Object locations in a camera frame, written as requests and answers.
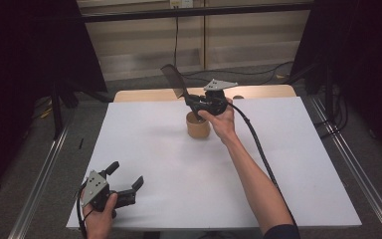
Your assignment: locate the long beige office desk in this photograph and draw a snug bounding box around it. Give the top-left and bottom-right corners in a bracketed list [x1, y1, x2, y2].
[78, 0, 314, 82]

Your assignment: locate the person's right hand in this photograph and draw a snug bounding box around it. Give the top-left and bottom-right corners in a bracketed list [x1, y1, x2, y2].
[197, 97, 240, 146]

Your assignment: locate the white wall socket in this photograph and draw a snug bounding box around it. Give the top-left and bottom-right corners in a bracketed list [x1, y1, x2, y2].
[169, 0, 194, 9]

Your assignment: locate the black metal stand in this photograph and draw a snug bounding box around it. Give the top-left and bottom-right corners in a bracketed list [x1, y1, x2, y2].
[302, 63, 337, 122]
[51, 79, 81, 140]

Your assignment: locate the brown cylindrical cup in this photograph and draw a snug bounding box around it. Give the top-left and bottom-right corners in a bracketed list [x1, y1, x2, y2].
[185, 111, 212, 139]

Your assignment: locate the black curtain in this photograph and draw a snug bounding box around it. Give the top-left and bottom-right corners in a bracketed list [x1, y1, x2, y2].
[0, 0, 108, 200]
[289, 0, 382, 163]

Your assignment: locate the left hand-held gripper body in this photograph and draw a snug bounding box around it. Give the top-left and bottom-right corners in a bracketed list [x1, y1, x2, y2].
[79, 168, 137, 213]

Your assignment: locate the dark sleeve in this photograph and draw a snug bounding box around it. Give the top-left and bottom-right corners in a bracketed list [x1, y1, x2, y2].
[263, 223, 301, 239]

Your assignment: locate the person's left hand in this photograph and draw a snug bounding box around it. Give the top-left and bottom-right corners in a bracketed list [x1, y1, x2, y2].
[82, 192, 119, 239]

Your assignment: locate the metal floor rail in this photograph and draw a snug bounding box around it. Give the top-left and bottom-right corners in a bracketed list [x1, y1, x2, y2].
[8, 109, 78, 239]
[307, 96, 382, 239]

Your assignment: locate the white table cover board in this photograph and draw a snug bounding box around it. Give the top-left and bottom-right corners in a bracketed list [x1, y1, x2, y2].
[66, 97, 362, 231]

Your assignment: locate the light wooden table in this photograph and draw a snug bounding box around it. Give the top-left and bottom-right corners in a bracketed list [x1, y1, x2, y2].
[113, 84, 297, 104]

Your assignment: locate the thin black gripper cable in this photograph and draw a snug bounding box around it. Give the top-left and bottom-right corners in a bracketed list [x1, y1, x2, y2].
[75, 183, 91, 239]

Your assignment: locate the black looped floor cable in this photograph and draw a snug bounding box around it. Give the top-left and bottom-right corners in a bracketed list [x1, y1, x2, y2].
[314, 96, 349, 138]

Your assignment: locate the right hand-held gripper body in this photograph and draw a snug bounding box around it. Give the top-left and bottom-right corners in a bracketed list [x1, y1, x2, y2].
[184, 79, 240, 118]

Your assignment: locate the thick black gripper cable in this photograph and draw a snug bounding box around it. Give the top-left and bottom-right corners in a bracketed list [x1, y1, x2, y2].
[227, 102, 301, 233]

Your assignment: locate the black power cable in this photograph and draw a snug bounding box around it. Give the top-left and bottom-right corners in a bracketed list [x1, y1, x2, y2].
[173, 7, 181, 69]

